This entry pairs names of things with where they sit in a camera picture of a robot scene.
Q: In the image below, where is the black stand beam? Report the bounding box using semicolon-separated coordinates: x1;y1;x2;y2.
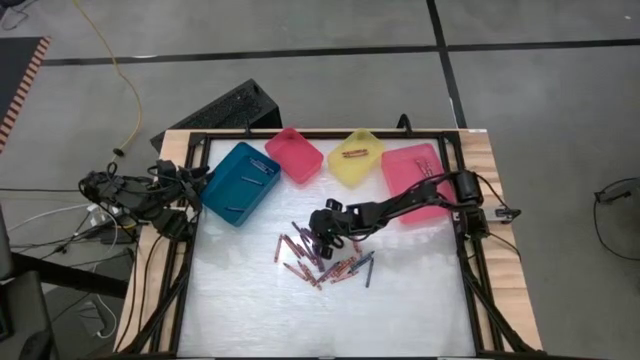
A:
9;251;130;300

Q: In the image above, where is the yellow plastic bin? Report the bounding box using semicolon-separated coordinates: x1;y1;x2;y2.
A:
327;127;387;189

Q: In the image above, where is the black orange striped floor mat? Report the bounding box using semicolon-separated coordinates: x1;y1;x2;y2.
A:
0;35;53;154

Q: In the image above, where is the red plastic bin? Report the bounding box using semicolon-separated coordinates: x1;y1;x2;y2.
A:
263;126;325;185

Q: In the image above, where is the black floor cable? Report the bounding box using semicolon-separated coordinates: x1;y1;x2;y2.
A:
593;177;640;262

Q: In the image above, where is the yellow cable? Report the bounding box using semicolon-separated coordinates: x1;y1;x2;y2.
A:
69;0;144;157

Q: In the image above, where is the pink plastic bin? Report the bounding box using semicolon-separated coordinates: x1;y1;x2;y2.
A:
380;142;457;225

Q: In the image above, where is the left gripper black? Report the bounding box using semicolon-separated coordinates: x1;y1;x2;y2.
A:
167;167;215;201

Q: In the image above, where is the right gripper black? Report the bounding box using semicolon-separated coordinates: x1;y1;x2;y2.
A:
308;198;352;260

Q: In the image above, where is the black metal table frame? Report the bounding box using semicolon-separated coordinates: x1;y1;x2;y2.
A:
118;128;544;360

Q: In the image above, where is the blue plastic bin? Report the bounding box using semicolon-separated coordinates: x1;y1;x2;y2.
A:
199;141;282;228

